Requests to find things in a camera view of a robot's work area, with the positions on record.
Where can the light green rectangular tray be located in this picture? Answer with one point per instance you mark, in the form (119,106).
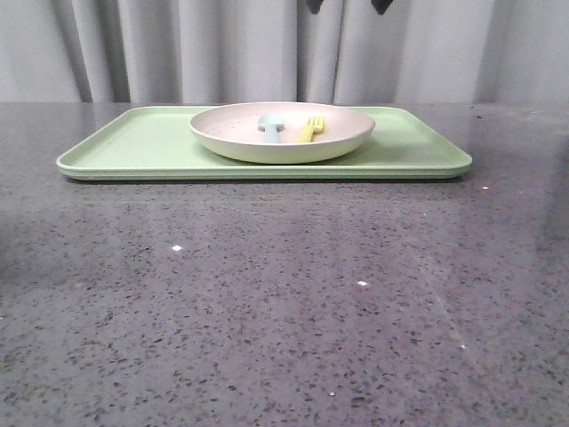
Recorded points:
(156,143)

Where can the white round plate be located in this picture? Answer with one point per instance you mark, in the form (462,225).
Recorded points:
(232,131)

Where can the yellow plastic fork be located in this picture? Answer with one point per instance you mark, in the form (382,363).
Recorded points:
(315,125)

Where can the grey pleated curtain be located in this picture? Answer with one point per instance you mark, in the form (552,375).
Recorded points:
(202,52)

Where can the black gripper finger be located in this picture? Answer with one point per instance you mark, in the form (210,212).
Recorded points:
(381,6)
(314,5)

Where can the light blue plastic spoon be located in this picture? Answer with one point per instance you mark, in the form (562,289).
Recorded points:
(271,124)

